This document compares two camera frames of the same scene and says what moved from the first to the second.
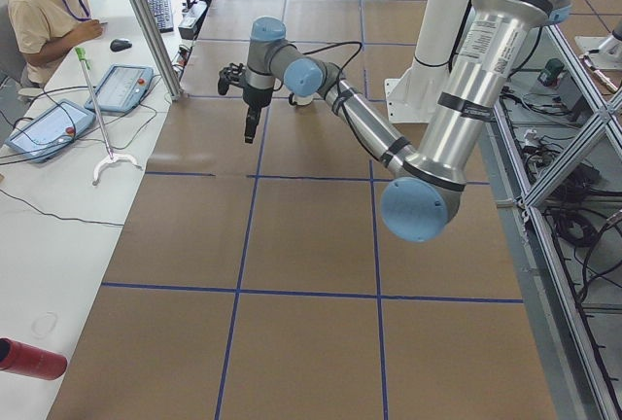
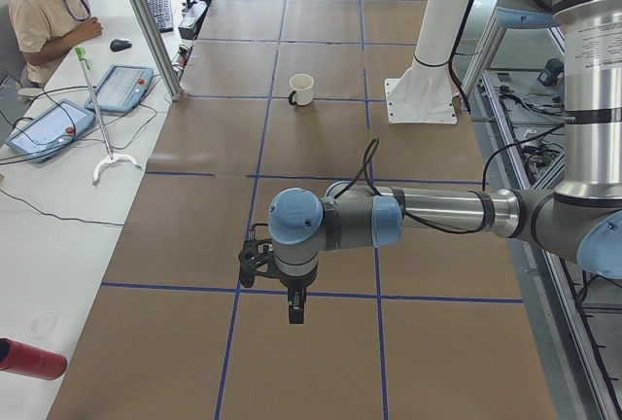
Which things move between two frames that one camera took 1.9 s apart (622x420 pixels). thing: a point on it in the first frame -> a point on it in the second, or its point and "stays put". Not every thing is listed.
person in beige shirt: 49,14 stays put
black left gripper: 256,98 -> 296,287
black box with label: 190,24 stays put
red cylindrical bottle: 22,359 stays put
